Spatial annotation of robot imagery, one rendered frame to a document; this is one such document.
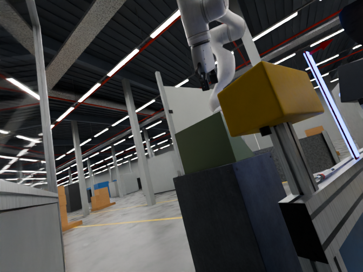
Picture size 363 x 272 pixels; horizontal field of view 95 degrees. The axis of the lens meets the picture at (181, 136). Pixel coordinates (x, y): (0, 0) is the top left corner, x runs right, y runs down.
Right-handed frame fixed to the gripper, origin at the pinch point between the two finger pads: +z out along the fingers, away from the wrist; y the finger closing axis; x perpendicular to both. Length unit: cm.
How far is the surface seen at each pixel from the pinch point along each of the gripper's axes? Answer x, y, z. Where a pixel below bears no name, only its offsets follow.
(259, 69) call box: 25.6, 36.5, -8.5
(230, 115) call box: 20.3, 37.4, -2.0
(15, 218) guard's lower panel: -8, 66, 1
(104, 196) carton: -1010, -226, 603
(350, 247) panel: 37, 39, 25
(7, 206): -3, 66, -3
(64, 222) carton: -678, 23, 370
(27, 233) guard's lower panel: -13, 67, 6
